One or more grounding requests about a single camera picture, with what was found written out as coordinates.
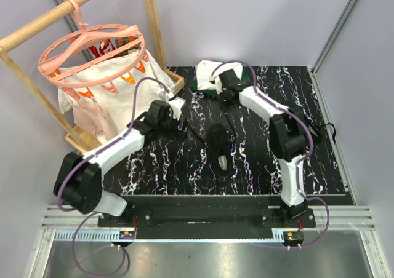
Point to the aluminium rail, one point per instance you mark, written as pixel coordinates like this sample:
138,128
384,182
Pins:
75,226

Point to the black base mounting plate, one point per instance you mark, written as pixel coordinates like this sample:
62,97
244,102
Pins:
205,218

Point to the black canvas sneaker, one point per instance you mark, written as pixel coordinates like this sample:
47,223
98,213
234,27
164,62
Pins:
219,148

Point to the white cloth hanging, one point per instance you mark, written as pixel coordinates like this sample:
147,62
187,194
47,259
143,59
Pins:
136,90

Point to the black shoelace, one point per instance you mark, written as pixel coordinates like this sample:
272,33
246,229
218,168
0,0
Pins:
200,136

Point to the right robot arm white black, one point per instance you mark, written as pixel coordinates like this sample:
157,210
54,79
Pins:
288,137

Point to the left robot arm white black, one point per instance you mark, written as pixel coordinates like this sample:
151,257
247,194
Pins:
79,181

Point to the pink cloth hanging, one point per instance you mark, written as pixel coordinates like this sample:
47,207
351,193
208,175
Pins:
94,120

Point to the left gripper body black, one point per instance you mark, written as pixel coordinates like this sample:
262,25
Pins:
170,127

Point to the folded white t-shirt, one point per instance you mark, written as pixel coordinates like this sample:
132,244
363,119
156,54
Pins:
217,65

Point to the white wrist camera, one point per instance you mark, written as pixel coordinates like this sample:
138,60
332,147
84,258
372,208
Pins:
219,83
177,105

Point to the folded green garment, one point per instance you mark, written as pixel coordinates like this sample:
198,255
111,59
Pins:
203,74

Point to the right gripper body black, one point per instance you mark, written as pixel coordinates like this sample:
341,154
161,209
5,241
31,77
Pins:
224,99

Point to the pink round clip hanger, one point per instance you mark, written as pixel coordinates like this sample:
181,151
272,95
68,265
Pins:
100,42

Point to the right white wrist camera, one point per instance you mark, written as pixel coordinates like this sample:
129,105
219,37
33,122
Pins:
219,83

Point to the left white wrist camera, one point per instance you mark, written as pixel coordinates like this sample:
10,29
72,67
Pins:
177,105

